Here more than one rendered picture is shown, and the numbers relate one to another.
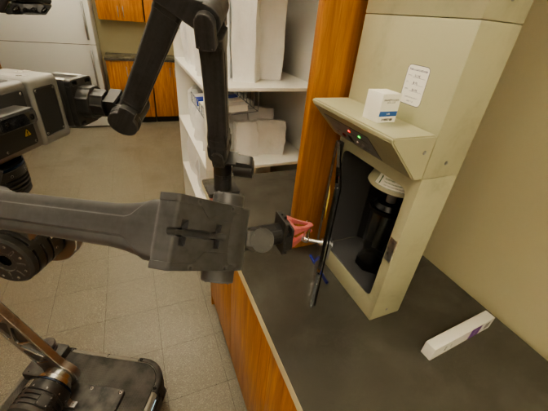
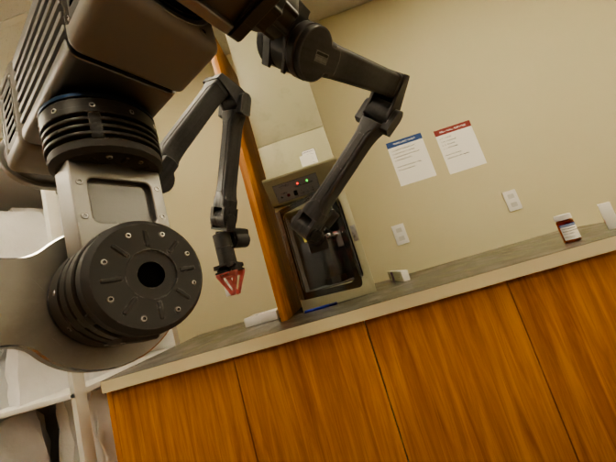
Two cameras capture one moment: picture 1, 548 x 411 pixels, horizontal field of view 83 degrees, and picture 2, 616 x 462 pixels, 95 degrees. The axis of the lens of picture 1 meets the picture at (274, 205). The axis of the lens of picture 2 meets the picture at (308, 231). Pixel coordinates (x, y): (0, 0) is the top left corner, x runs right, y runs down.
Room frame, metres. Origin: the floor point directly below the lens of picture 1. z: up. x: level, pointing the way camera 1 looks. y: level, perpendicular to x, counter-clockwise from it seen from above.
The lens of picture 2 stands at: (0.19, 0.83, 1.08)
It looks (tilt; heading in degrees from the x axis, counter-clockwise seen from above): 9 degrees up; 300
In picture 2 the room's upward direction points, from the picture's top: 17 degrees counter-clockwise
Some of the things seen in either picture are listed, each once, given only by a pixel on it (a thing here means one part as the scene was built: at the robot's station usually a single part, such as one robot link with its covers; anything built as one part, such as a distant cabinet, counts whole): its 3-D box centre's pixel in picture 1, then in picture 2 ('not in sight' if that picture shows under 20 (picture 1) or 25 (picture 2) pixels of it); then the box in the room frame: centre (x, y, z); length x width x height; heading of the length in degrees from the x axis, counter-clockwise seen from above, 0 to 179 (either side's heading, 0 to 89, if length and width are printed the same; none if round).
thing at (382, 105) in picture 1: (382, 105); (307, 163); (0.70, -0.21, 1.54); 0.05 x 0.05 x 0.06; 26
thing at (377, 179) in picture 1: (403, 174); not in sight; (0.78, -0.35, 1.34); 0.18 x 0.18 x 0.05
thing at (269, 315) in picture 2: not in sight; (265, 316); (1.12, -0.19, 0.96); 0.16 x 0.12 x 0.04; 19
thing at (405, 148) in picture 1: (361, 134); (302, 183); (0.74, -0.20, 1.46); 0.32 x 0.12 x 0.10; 25
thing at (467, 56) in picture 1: (402, 176); (316, 220); (0.81, -0.36, 1.33); 0.32 x 0.25 x 0.77; 25
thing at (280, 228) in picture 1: (272, 234); (315, 236); (0.65, 0.00, 1.20); 0.07 x 0.07 x 0.10; 25
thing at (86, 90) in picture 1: (94, 102); not in sight; (0.83, 0.51, 1.45); 0.09 x 0.08 x 0.12; 177
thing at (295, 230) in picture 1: (296, 231); not in sight; (0.68, -0.07, 1.20); 0.09 x 0.07 x 0.07; 115
